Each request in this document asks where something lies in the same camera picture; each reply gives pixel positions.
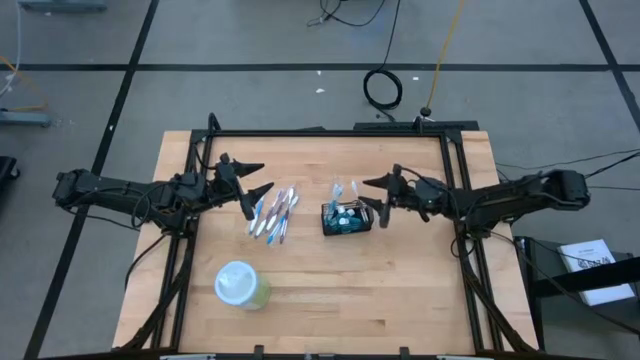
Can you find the black flat bar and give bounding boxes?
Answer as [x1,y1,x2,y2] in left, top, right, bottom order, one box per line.
[353,119,480,133]

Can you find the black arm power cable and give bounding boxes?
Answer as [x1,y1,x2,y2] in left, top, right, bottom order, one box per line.
[123,232,170,291]

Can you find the coiled black cable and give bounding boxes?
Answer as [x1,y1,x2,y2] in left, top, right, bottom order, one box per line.
[362,0,404,124]

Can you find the yellow hanging cable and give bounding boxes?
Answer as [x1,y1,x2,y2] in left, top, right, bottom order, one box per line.
[424,0,467,114]

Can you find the white printed booklet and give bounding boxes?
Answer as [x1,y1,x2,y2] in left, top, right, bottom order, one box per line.
[556,238,637,308]

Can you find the grey table foot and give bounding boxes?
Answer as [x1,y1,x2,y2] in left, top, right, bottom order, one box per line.
[0,109,54,128]
[17,0,108,13]

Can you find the black floor object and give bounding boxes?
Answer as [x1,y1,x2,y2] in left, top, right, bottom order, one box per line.
[0,155,21,185]

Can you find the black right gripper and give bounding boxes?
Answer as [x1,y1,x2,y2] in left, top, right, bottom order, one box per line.
[357,163,432,230]

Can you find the loose black floor cable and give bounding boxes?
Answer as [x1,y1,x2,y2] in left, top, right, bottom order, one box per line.
[305,0,388,29]

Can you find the black wire basket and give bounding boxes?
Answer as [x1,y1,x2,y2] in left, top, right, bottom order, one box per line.
[321,199,375,236]

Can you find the green wipes canister white lid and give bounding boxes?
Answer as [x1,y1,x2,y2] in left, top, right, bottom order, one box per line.
[213,259,272,312]

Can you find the black side cart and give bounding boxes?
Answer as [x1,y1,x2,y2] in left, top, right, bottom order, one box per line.
[513,234,640,354]

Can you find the orange floor cable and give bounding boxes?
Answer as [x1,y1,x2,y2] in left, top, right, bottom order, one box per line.
[0,53,50,113]

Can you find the white floor cable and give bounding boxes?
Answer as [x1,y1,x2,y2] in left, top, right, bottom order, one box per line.
[0,3,24,99]

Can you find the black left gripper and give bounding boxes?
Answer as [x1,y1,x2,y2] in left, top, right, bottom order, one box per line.
[209,152,276,222]

